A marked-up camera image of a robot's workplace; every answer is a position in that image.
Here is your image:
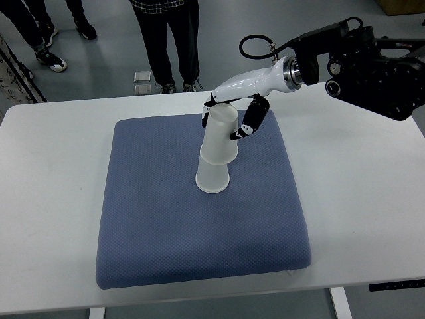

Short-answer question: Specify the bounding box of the person in black trousers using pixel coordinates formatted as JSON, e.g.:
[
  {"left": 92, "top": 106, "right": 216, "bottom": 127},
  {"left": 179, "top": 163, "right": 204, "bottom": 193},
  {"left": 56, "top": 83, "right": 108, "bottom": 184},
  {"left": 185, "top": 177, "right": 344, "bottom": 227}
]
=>
[{"left": 129, "top": 0, "right": 202, "bottom": 94}]

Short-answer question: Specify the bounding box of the black table control panel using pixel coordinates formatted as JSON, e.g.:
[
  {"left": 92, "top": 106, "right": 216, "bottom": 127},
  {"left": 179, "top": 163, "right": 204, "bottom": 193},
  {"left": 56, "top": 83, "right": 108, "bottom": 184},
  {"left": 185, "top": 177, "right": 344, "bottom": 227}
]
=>
[{"left": 369, "top": 279, "right": 425, "bottom": 292}]

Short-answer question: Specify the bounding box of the patterned banner at left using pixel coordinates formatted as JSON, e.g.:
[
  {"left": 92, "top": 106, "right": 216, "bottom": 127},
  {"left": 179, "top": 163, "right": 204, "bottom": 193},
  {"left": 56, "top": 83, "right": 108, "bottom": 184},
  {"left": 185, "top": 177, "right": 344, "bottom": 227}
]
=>
[{"left": 1, "top": 35, "right": 47, "bottom": 105}]

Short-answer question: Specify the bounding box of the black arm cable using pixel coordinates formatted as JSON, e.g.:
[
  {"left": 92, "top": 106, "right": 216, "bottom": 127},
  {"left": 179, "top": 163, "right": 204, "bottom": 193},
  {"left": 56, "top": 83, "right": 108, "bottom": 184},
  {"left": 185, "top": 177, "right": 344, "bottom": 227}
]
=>
[{"left": 239, "top": 34, "right": 299, "bottom": 62}]

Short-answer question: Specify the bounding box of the white paper cup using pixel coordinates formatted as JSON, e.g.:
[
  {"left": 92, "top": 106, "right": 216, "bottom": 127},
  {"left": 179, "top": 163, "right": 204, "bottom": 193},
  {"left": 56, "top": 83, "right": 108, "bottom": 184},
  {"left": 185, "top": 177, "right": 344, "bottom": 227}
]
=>
[
  {"left": 201, "top": 103, "right": 238, "bottom": 165},
  {"left": 195, "top": 157, "right": 230, "bottom": 193}
]

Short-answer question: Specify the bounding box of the person with white sneaker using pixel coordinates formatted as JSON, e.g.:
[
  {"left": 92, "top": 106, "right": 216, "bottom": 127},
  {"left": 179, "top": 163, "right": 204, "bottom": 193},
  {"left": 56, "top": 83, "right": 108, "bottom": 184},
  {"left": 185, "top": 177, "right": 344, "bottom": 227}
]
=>
[{"left": 1, "top": 1, "right": 67, "bottom": 72}]

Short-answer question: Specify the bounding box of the white table leg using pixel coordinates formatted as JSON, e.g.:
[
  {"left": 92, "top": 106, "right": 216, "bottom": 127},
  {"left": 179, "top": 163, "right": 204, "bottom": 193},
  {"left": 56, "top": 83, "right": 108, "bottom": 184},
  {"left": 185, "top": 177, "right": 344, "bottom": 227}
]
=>
[
  {"left": 88, "top": 307, "right": 106, "bottom": 319},
  {"left": 329, "top": 287, "right": 353, "bottom": 319}
]

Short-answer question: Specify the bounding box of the person in black shoes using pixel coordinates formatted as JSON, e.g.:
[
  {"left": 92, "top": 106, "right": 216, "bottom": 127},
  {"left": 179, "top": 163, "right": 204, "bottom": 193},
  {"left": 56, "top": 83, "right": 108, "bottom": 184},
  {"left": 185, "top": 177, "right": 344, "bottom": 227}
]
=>
[{"left": 24, "top": 0, "right": 97, "bottom": 47}]

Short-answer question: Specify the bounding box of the lower metal floor plate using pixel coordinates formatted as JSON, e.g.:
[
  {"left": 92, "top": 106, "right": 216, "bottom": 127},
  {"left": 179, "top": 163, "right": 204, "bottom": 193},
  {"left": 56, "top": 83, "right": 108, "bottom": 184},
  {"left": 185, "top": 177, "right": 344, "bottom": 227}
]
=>
[{"left": 134, "top": 84, "right": 151, "bottom": 96}]

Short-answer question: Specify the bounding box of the white table leg right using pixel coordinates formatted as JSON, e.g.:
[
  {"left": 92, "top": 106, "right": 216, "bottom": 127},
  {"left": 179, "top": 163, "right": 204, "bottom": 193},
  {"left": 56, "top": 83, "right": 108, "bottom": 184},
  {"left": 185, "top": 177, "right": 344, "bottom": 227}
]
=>
[{"left": 329, "top": 287, "right": 353, "bottom": 319}]

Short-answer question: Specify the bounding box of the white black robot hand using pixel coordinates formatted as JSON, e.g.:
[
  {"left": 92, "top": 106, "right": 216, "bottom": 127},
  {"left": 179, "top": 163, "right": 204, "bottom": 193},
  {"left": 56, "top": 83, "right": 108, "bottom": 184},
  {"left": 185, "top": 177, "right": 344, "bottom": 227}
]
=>
[{"left": 202, "top": 56, "right": 303, "bottom": 140}]

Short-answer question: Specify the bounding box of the brown cardboard box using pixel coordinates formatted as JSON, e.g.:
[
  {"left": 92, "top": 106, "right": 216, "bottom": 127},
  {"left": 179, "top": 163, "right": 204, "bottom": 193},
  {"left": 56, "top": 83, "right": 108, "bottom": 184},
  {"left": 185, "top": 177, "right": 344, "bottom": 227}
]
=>
[{"left": 377, "top": 0, "right": 424, "bottom": 16}]

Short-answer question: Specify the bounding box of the blue square cushion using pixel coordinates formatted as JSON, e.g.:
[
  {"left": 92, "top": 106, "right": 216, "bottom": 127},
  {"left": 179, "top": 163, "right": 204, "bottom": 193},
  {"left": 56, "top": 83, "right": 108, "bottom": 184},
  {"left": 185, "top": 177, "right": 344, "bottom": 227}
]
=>
[{"left": 96, "top": 112, "right": 311, "bottom": 289}]

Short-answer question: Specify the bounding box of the white table leg left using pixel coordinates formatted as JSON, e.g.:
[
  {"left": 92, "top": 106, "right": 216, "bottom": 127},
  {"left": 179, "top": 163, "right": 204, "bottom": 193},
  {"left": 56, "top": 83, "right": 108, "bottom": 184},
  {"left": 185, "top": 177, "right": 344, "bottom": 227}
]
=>
[{"left": 88, "top": 307, "right": 106, "bottom": 319}]

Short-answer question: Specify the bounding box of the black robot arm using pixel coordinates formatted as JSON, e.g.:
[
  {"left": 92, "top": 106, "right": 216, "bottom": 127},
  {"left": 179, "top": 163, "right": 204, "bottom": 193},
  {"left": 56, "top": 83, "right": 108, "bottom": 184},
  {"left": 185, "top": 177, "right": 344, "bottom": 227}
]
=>
[{"left": 288, "top": 19, "right": 424, "bottom": 121}]

